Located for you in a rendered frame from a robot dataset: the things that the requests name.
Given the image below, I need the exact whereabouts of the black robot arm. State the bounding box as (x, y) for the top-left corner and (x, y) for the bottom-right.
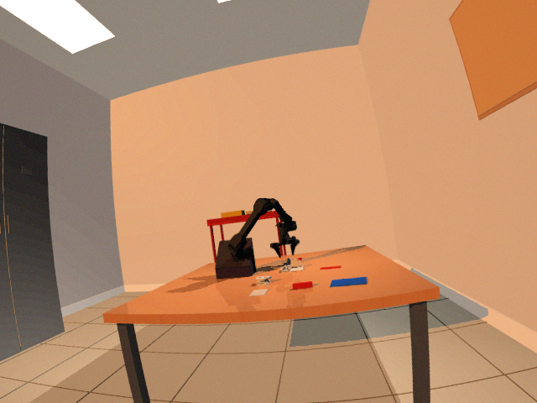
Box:
(227, 198), (297, 262)

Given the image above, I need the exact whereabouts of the blue flat rectangular plate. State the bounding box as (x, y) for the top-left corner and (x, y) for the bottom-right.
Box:
(330, 277), (367, 287)

